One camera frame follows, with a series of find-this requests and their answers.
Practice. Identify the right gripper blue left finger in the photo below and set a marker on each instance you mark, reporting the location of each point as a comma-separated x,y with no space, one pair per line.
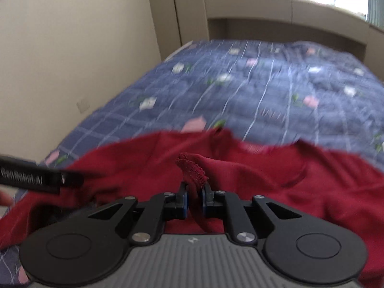
175,204

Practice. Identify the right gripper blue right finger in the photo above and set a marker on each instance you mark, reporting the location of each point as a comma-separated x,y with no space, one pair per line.
213,202

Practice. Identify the dark red long-sleeve sweater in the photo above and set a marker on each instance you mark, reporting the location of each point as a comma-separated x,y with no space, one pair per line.
333,185

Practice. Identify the person hand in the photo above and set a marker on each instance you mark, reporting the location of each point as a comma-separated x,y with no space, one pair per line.
5,199

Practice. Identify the blue plaid floral quilt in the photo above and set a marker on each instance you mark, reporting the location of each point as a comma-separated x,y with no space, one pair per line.
263,93

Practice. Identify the beige window sill shelf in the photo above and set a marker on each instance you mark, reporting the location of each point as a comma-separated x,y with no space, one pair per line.
295,20

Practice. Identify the white wall socket plate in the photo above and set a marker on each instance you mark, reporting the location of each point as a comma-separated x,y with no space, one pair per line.
83,105

